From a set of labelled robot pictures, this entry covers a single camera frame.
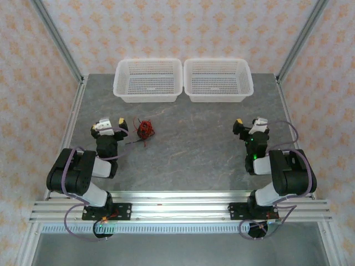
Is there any white perforated plastic basket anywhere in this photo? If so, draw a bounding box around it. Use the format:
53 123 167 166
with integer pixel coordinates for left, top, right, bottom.
113 58 184 104
183 57 255 103

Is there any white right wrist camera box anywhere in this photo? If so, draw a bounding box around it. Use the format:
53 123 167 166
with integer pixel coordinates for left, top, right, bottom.
248 116 269 134

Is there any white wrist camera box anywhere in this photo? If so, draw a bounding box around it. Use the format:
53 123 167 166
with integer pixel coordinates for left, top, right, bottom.
248 116 269 134
94 117 115 136

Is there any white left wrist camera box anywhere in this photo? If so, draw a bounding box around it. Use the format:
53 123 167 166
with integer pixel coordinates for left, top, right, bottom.
94 117 115 136

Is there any aluminium table side rail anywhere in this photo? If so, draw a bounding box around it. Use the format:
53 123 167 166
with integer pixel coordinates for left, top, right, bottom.
44 74 89 200
276 76 317 200

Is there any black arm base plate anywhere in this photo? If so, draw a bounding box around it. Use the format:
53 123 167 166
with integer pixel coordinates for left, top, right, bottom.
228 202 280 222
82 203 133 222

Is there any wide aluminium base rail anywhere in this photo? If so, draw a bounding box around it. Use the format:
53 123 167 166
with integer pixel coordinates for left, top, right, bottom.
29 190 333 224

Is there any aluminium frame post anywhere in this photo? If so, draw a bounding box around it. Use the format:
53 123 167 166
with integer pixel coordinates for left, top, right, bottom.
29 0 85 84
276 0 331 84

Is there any grey slotted cable duct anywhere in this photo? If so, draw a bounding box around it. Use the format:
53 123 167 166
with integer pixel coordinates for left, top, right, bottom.
40 223 250 234

